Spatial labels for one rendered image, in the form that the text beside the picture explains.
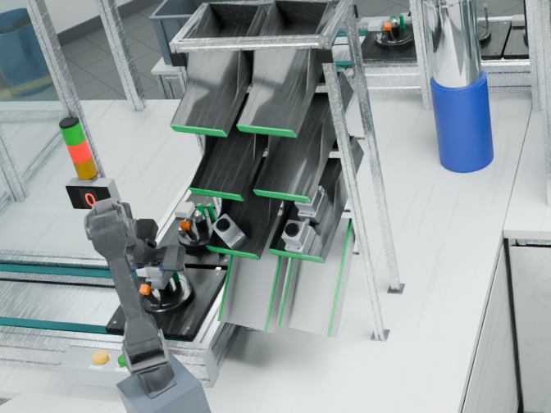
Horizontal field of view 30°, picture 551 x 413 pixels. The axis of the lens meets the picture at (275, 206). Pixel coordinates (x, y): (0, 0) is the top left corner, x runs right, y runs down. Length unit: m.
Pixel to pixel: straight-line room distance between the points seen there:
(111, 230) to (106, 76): 4.03
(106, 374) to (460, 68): 1.23
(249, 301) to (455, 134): 0.85
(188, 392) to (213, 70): 0.68
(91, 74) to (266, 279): 3.89
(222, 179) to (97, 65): 4.05
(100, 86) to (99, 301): 3.32
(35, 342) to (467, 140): 1.29
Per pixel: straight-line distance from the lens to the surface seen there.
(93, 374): 2.50
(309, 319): 2.35
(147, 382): 2.19
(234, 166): 2.22
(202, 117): 2.14
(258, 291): 2.40
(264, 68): 2.15
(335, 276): 2.33
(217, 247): 2.29
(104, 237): 2.07
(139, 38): 6.42
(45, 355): 2.66
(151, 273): 2.52
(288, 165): 2.18
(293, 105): 2.07
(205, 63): 2.22
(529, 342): 3.03
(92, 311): 2.73
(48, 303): 2.81
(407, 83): 3.40
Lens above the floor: 2.54
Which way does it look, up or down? 34 degrees down
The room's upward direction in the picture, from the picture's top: 14 degrees counter-clockwise
